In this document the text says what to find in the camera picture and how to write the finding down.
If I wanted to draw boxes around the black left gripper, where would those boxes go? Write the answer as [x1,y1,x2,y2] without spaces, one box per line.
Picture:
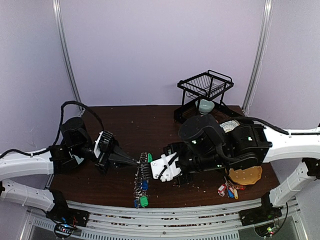
[71,135,139,176]

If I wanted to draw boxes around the grey disc keyring organizer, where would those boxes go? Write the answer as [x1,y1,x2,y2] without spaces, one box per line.
[133,152,151,209]

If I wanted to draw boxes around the green key tag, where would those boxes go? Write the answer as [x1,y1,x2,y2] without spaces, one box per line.
[147,153,153,163]
[139,196,149,208]

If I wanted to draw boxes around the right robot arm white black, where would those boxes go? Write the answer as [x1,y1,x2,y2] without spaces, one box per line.
[149,114,320,221]

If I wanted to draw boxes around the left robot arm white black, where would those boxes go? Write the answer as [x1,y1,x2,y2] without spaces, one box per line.
[0,117,138,222]

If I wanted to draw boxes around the red key tag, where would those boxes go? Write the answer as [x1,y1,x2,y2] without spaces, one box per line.
[217,184,227,197]

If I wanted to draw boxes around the white blue patterned plate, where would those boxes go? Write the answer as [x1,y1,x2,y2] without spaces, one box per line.
[219,120,240,133]

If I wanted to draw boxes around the blue key tag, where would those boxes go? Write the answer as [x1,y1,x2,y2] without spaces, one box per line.
[227,189,235,198]

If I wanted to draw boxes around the teal ceramic bowl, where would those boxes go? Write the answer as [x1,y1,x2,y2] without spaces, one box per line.
[198,99,215,115]

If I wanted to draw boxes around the yellow key tag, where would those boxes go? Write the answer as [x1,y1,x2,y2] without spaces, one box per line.
[233,188,239,200]

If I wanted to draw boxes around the yellow dotted plate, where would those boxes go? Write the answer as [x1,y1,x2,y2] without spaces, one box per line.
[228,166,263,186]

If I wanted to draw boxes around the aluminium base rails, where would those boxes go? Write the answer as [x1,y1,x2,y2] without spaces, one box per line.
[21,196,307,240]

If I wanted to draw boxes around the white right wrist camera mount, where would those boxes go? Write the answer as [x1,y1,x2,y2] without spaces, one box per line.
[150,152,182,182]

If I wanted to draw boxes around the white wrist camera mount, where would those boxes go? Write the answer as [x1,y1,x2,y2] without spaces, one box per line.
[93,131,104,160]
[150,152,182,182]

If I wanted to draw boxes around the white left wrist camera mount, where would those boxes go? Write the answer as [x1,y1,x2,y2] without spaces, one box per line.
[93,131,104,160]

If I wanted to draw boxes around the black wire dish rack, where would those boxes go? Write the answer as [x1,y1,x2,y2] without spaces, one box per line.
[173,69,241,124]

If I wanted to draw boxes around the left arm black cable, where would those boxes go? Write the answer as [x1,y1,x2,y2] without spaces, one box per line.
[53,100,106,148]

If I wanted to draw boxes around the right aluminium frame post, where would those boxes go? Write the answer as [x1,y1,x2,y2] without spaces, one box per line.
[242,0,274,115]

